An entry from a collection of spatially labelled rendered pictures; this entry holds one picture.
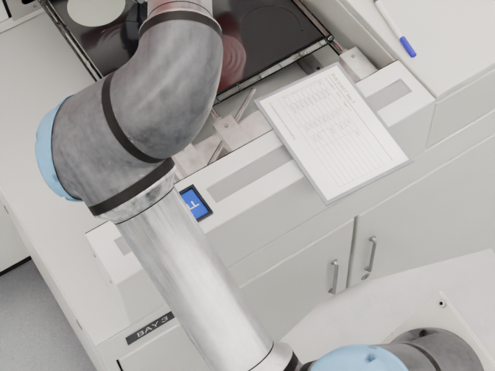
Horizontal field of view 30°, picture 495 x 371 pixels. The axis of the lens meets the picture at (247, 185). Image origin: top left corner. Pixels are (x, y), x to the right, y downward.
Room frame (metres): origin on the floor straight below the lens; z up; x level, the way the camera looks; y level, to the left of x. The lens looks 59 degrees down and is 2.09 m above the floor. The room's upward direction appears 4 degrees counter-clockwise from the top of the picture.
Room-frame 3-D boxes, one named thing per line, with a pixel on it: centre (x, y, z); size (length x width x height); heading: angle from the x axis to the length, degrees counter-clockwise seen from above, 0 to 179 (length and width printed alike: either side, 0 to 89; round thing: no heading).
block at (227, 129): (0.81, 0.01, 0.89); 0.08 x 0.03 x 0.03; 29
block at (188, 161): (0.77, 0.08, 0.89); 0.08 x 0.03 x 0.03; 29
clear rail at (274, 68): (0.91, 0.00, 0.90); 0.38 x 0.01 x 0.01; 119
